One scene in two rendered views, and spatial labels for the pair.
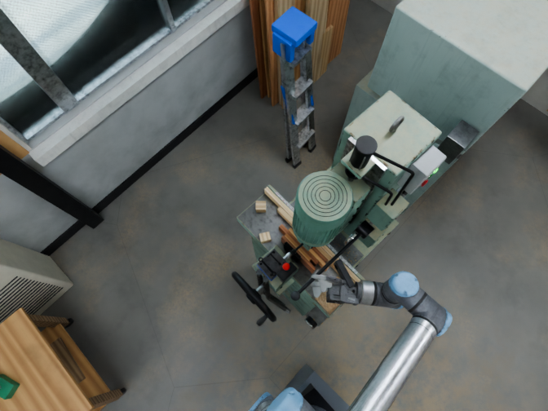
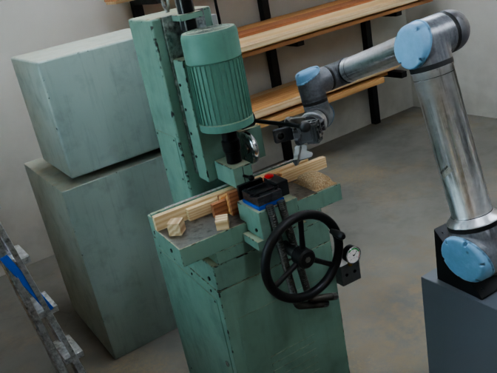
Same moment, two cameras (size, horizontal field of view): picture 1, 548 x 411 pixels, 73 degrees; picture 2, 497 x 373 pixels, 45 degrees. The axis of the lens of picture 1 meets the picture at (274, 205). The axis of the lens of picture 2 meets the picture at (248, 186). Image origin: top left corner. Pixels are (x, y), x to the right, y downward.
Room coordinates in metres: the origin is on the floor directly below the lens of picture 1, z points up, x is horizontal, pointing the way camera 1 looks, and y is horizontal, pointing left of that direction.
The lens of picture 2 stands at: (-0.15, 1.63, 1.68)
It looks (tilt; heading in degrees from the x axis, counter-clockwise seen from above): 22 degrees down; 286
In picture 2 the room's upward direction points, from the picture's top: 11 degrees counter-clockwise
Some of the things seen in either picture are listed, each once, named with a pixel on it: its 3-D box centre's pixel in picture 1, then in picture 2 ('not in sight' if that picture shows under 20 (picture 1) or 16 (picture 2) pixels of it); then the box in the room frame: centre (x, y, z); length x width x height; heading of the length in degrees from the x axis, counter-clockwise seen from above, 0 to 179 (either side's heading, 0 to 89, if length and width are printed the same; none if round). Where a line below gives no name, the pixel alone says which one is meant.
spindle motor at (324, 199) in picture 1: (319, 211); (217, 79); (0.41, -0.16, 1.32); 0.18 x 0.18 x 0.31
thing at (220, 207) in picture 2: (298, 245); (243, 199); (0.39, -0.10, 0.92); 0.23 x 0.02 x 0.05; 42
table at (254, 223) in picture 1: (289, 257); (257, 217); (0.34, -0.07, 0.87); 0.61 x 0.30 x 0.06; 42
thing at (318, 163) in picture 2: (321, 252); (259, 186); (0.35, -0.21, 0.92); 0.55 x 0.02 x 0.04; 42
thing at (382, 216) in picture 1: (386, 210); not in sight; (0.44, -0.42, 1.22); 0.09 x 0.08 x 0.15; 132
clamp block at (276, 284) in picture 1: (276, 268); (268, 212); (0.28, -0.01, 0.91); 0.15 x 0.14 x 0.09; 42
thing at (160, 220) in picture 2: (311, 236); (235, 192); (0.43, -0.16, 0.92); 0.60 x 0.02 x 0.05; 42
